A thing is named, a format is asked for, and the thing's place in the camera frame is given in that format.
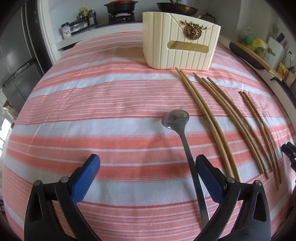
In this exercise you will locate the wooden chopstick seven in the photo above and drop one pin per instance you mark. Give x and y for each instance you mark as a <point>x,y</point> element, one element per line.
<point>268,136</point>

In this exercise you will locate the black gas stove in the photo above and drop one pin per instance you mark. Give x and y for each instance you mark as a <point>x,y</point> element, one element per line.
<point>119,19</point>

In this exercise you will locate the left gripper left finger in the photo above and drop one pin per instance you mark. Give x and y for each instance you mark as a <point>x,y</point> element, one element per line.
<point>41,220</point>

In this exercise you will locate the wooden chopstick four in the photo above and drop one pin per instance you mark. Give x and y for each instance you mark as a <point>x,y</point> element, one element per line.
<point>239,125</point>

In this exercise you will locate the grey refrigerator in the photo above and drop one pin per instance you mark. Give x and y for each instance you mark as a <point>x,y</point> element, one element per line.
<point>21,56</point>

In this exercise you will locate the wooden chopstick six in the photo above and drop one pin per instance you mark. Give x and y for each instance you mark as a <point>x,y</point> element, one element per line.
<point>264,134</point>

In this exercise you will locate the black pot red lid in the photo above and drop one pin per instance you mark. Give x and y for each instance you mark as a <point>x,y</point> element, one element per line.
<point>120,7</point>

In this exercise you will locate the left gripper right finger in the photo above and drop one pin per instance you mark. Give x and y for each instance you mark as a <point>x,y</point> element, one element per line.
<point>253,221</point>

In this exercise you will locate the large steel spoon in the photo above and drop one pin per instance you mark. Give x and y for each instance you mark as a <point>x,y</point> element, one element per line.
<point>176,120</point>

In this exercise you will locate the black wok with lid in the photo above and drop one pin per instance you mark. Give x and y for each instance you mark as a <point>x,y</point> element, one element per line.
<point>177,8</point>

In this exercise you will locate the wooden cutting board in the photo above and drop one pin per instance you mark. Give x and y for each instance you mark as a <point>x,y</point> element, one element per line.
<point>252,58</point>

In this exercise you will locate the wooden chopstick two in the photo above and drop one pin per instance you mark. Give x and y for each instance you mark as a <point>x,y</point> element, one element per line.
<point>212,122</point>

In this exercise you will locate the white spice jar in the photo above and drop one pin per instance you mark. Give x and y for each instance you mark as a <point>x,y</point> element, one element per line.
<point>66,31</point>

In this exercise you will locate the yellow seasoning box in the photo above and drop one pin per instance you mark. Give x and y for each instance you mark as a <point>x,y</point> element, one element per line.
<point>282,71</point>

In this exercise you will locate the dark glass kettle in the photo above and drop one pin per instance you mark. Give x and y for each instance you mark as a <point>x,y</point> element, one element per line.
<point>208,17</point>

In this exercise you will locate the wooden chopstick three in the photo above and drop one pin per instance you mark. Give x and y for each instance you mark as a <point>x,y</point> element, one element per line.
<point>239,149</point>

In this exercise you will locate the wooden chopstick one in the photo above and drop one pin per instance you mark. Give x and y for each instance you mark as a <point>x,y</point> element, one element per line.
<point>205,120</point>

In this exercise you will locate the wooden chopstick five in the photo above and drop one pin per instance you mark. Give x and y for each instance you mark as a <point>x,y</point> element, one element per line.
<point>245,121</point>

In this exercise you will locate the condiment bottles rack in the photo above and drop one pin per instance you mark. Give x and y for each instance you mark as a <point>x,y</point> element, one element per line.
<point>86,18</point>

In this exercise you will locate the yellow green plastic bag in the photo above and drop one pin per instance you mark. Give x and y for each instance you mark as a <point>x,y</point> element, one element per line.
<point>250,40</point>

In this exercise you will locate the cream utensil holder box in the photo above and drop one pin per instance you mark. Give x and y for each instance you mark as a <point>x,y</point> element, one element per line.
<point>177,41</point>

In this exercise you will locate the white knife block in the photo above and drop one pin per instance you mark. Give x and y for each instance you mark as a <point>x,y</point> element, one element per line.
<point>279,52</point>

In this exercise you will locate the pink striped tablecloth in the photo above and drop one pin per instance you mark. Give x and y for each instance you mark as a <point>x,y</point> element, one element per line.
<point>102,98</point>

